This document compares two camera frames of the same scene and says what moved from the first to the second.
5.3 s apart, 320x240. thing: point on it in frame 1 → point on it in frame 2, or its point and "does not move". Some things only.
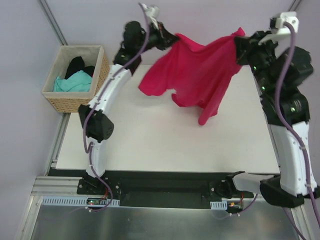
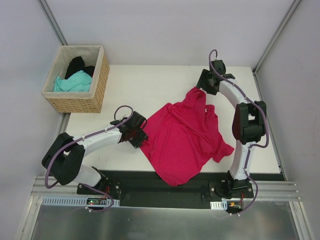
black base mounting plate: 156,189 does not move
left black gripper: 164,38 → 139,131
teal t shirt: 80,82 does not move
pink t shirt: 200,76 → 183,136
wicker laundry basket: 78,73 does not move
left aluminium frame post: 52,22 does not move
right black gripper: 246,49 → 206,84
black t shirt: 77,64 does not move
